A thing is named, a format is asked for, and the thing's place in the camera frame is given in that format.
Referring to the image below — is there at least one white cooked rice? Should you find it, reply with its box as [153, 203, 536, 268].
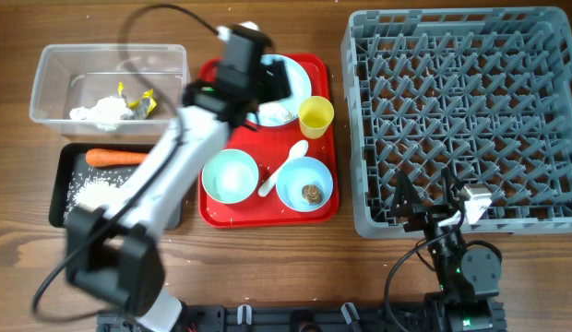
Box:
[64, 171, 130, 219]

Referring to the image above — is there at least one green plastic bowl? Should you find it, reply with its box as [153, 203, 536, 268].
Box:
[201, 148, 259, 205]

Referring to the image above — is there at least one orange carrot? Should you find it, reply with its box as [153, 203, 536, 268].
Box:
[85, 148, 148, 168]

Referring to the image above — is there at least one grey dishwasher rack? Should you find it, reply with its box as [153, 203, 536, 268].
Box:
[341, 6, 572, 239]

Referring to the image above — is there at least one black food waste tray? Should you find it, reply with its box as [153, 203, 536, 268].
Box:
[48, 142, 184, 231]

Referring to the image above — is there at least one brown food lump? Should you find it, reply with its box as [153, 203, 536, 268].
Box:
[302, 184, 323, 205]

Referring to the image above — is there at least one red plastic tray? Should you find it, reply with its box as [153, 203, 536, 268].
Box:
[197, 53, 340, 230]

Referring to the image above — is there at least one light blue plate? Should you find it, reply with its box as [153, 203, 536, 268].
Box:
[246, 54, 312, 127]

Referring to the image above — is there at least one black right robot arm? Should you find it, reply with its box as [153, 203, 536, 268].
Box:
[384, 168, 503, 331]

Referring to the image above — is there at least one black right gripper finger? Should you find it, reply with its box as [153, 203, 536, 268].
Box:
[390, 171, 423, 218]
[441, 167, 464, 208]

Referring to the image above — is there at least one clear plastic waste bin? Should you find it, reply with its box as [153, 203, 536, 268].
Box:
[30, 43, 191, 136]

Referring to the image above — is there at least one yellow plastic cup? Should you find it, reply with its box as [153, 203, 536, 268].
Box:
[299, 96, 335, 139]

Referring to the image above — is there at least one blue plastic bowl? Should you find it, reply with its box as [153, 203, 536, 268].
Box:
[275, 157, 334, 213]

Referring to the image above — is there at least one white plastic spoon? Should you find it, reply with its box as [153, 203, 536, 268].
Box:
[257, 139, 309, 197]

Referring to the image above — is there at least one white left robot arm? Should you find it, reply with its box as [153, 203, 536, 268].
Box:
[66, 22, 291, 331]

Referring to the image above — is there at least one white napkin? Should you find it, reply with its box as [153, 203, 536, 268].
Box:
[69, 97, 134, 132]

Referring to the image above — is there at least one yellow snack wrapper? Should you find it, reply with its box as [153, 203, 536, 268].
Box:
[117, 82, 157, 120]

